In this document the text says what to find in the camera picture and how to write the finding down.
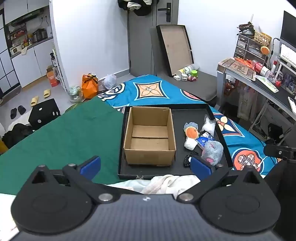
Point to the grey drawer organiser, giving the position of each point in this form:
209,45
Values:
242,45

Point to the black bag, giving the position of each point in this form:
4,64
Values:
16,135

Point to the red label bottle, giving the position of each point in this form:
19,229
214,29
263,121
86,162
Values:
260,68

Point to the beige tote bag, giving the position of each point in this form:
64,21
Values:
246,104

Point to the white charger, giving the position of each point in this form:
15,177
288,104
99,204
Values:
177,77

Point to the clear bag of white stuffing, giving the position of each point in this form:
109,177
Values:
208,127

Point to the black slipper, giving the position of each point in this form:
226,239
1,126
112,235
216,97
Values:
13,113
21,109

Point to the blue printed blanket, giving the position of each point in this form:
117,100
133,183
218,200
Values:
161,90

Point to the grey door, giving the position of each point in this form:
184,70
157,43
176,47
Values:
141,41

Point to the black monitor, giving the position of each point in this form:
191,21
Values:
289,27

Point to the orange gift bag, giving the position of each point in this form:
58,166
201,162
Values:
89,88

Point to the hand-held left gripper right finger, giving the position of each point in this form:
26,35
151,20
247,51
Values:
200,167

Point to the green cloth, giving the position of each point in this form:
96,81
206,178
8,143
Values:
69,134

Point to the black framed sliding door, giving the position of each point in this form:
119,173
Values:
7,69

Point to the blue and white tissue packet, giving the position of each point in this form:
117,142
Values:
204,140

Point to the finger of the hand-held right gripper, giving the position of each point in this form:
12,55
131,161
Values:
279,152

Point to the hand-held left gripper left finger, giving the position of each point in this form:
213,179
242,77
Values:
90,165

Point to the brown cardboard box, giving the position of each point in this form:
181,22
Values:
150,158

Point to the brown carved board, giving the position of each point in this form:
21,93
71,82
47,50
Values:
235,67

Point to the clear bag with greenery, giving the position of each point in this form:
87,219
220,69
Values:
75,93

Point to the pink toy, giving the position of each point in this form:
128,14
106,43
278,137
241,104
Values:
192,78

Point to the white crumpled cloth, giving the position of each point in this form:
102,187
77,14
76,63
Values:
166,183

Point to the large black box lid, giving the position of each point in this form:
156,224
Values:
173,46

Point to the small white toy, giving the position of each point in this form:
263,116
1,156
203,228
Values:
184,77

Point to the white kitchen cabinet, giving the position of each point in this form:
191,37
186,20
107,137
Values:
30,62

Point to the hanging dark clothes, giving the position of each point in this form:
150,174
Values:
138,8

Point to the white plastic bag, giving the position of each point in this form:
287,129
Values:
109,81

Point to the grey desk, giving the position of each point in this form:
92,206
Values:
261,88

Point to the orange cardboard carton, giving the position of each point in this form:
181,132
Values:
52,80

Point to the small orange plush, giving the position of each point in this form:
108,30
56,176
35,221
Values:
265,50

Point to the black dice stool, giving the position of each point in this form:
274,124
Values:
44,113

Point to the orange and denim plush toy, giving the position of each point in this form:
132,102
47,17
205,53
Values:
192,133

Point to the printed can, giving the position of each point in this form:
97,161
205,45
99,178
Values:
185,69

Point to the wicker basket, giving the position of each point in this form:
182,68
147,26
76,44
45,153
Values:
262,38

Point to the black shallow tray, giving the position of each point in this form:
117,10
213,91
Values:
182,118

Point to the grey plush toy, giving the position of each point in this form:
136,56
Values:
212,150

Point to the black door lock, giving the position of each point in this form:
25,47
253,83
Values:
168,11

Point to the green plastic toy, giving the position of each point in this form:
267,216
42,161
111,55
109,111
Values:
194,73

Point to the yellow slipper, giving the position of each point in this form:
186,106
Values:
47,93
34,101

